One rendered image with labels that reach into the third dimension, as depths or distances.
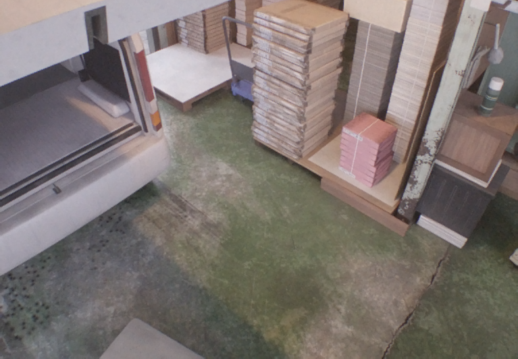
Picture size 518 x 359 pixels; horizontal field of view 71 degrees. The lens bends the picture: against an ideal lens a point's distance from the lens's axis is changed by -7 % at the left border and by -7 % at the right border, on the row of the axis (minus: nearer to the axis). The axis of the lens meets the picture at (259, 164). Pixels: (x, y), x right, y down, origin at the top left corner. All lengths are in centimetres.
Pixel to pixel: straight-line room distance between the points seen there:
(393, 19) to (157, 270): 210
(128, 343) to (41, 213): 79
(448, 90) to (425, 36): 55
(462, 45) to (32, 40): 175
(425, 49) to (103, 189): 207
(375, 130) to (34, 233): 211
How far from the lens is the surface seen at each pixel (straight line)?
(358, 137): 260
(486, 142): 229
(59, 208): 222
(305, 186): 282
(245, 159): 302
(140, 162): 236
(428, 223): 271
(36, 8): 77
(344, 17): 262
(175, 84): 387
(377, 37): 270
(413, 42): 261
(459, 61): 205
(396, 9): 261
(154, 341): 198
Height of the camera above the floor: 196
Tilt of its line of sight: 41 degrees down
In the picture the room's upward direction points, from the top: straight up
